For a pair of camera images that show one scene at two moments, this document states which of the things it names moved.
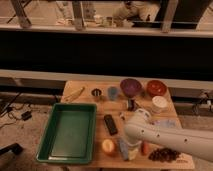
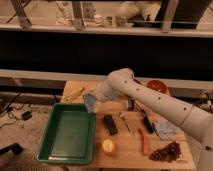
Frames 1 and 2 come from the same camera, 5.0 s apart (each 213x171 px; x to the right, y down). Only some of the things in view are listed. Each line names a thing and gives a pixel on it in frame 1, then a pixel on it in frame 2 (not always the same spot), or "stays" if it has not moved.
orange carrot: x=144 y=147 stays
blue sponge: x=123 y=148 → x=90 y=102
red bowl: x=156 y=88 stays
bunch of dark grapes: x=164 y=155 stays
